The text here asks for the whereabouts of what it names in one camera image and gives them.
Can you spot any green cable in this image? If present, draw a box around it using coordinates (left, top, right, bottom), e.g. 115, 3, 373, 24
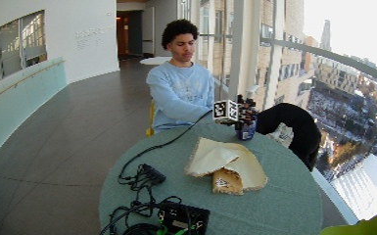
156, 217, 198, 235

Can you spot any yellow chair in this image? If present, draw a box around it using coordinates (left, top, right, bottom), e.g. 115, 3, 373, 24
144, 99, 157, 138

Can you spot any grey metal railing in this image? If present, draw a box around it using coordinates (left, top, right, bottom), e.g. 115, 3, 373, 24
258, 37, 377, 90

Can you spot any lime green chair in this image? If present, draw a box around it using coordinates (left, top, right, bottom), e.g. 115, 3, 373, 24
320, 201, 377, 235

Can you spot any small black hub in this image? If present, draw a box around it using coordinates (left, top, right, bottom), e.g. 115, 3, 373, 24
137, 163, 166, 186

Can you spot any the person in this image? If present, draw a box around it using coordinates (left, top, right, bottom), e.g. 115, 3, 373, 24
145, 19, 218, 134

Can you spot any long black cable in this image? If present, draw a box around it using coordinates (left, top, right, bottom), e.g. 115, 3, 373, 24
116, 110, 214, 186

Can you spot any white round table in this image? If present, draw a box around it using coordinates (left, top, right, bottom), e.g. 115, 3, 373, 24
139, 56, 173, 67

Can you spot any dark doorway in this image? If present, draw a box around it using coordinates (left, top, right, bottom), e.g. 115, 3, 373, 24
115, 10, 145, 61

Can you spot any black electronics box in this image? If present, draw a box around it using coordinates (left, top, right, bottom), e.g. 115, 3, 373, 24
157, 200, 212, 235

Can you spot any beige fringed cloth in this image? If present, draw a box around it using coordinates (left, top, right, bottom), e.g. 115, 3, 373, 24
182, 136, 269, 197

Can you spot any wooden handrail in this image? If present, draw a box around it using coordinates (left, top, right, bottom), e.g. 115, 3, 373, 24
0, 59, 65, 111

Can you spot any spray bottle with blue label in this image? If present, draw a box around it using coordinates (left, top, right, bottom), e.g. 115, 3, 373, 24
233, 85, 261, 142

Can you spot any bundle of black cables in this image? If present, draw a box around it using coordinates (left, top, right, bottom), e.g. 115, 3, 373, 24
97, 184, 182, 235

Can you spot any white marker cube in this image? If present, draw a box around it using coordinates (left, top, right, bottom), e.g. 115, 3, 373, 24
212, 99, 240, 124

